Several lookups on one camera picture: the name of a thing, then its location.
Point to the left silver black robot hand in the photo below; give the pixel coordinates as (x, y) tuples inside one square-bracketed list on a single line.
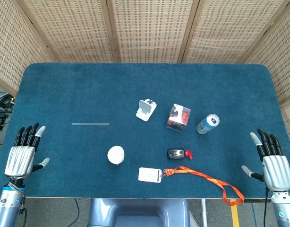
[(18, 160)]

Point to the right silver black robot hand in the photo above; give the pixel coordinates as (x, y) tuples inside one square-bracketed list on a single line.
[(276, 170)]

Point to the transparent plastic straw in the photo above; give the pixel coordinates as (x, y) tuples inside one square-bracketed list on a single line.
[(90, 124)]

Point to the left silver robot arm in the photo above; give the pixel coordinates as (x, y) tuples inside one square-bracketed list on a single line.
[(8, 205)]

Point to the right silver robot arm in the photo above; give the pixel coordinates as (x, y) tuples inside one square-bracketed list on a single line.
[(284, 210)]

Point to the white paper cup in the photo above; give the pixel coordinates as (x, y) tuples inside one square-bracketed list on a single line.
[(115, 154)]

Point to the light blue drink can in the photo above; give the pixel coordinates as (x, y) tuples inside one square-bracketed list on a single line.
[(206, 125)]

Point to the white table leg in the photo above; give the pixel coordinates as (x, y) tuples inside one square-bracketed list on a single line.
[(203, 212)]

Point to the blue table mat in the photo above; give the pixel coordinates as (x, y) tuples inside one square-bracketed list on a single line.
[(88, 94)]

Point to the black ink bottle red cap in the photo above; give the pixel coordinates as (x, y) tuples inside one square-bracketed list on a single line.
[(175, 154)]

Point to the white card holder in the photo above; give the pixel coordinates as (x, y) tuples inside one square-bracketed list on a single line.
[(149, 175)]

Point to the blue-grey robot torso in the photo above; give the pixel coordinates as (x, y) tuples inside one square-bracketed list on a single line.
[(138, 212)]

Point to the white folding phone stand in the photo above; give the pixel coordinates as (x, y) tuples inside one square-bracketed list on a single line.
[(146, 110)]

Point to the woven bamboo folding screen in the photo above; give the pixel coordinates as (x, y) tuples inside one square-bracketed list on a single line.
[(149, 28)]

